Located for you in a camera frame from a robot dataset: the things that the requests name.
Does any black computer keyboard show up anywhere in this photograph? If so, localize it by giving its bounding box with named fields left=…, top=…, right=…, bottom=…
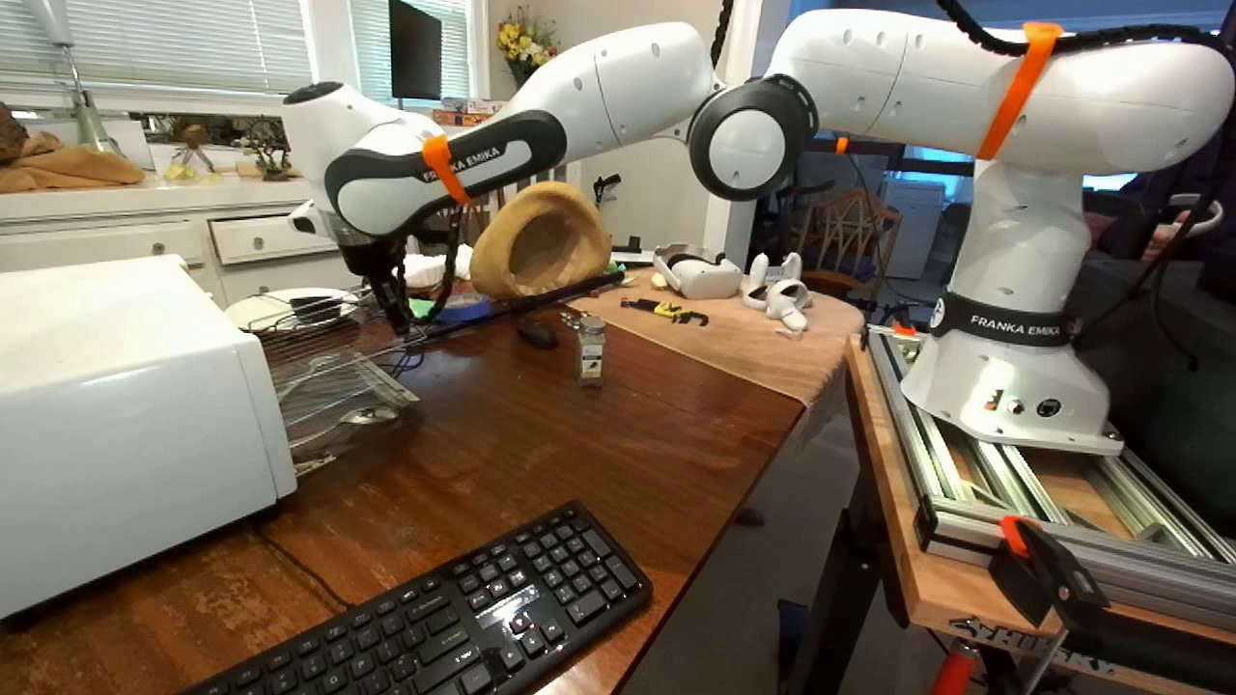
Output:
left=185, top=498, right=656, bottom=695

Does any wooden robot stand top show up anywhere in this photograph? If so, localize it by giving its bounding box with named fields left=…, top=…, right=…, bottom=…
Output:
left=843, top=338, right=1236, bottom=650

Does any small metal spoon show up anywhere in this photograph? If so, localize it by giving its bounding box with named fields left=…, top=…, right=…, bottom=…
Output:
left=334, top=401, right=405, bottom=433

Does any long black rod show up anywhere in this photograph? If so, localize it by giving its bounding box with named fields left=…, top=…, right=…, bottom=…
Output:
left=417, top=267, right=628, bottom=347

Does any tan table runner cloth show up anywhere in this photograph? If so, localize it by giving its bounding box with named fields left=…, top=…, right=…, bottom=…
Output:
left=565, top=267, right=864, bottom=410

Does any yellow flower bouquet vase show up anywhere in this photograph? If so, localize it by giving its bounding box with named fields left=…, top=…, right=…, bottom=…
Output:
left=495, top=11, right=565, bottom=85

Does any black orange clamp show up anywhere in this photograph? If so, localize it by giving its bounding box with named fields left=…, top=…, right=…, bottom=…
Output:
left=986, top=512, right=1236, bottom=695

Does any white toaster oven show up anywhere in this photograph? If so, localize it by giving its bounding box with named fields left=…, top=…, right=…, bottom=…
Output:
left=0, top=249, right=300, bottom=626

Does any white VR controller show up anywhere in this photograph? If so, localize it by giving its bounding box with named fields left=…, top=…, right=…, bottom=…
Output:
left=768, top=279, right=819, bottom=338
left=740, top=245, right=806, bottom=311

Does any large white plate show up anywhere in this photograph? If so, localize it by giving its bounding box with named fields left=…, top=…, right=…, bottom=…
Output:
left=222, top=280, right=367, bottom=338

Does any metal kitchen faucet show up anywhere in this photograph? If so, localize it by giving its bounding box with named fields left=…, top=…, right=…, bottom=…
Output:
left=45, top=0, right=122, bottom=155

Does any wooden bowl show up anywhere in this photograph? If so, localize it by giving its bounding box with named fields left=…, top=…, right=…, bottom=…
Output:
left=466, top=179, right=618, bottom=305

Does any metal wire rack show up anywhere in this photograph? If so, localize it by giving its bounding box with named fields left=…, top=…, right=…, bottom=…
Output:
left=269, top=342, right=426, bottom=459

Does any black flat monitor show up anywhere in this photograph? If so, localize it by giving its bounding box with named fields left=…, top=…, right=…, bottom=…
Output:
left=386, top=0, right=443, bottom=104

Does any black yellow small tool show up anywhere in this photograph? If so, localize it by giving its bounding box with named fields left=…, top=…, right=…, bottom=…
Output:
left=618, top=293, right=712, bottom=327

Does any glass spice jar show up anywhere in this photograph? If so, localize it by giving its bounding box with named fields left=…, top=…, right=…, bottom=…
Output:
left=570, top=309, right=610, bottom=391

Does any white VR headset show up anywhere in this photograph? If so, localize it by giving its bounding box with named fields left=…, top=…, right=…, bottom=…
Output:
left=649, top=244, right=749, bottom=305

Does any wicker chair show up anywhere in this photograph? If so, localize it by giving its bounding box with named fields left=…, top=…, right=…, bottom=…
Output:
left=784, top=185, right=903, bottom=305

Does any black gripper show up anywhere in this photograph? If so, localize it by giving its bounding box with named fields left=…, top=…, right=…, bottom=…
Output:
left=334, top=229, right=427, bottom=342

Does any black corrugated cable conduit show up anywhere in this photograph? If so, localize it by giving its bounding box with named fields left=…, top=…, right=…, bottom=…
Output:
left=933, top=0, right=1236, bottom=56

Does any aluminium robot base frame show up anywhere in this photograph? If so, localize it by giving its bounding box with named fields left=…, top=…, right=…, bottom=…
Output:
left=862, top=321, right=1236, bottom=608

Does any white drawer cabinet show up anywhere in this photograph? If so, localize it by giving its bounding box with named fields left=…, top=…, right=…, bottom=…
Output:
left=0, top=171, right=379, bottom=311

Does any black computer mouse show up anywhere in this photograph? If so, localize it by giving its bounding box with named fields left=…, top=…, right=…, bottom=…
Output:
left=512, top=316, right=565, bottom=351

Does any blue tape roll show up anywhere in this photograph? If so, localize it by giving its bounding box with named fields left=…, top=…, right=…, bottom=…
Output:
left=432, top=293, right=498, bottom=332

